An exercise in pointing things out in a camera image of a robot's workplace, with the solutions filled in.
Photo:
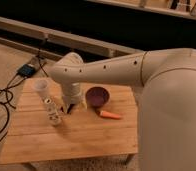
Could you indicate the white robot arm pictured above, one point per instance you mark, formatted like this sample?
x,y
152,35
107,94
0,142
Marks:
x,y
166,124

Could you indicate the orange carrot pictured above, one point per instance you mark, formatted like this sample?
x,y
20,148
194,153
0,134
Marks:
x,y
106,114

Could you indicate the blue power adapter box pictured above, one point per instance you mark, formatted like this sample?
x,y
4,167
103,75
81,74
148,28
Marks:
x,y
26,71

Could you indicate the long white rail beam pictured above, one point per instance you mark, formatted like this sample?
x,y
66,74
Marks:
x,y
69,40

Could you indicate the dark purple ceramic bowl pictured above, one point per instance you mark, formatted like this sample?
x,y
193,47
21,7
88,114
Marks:
x,y
97,96

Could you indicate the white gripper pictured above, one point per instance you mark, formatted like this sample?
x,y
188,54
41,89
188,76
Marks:
x,y
72,94

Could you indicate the wooden low table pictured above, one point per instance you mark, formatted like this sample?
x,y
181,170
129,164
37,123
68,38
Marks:
x,y
31,138

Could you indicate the black rectangular object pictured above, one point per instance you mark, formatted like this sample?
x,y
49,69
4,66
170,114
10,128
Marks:
x,y
70,108

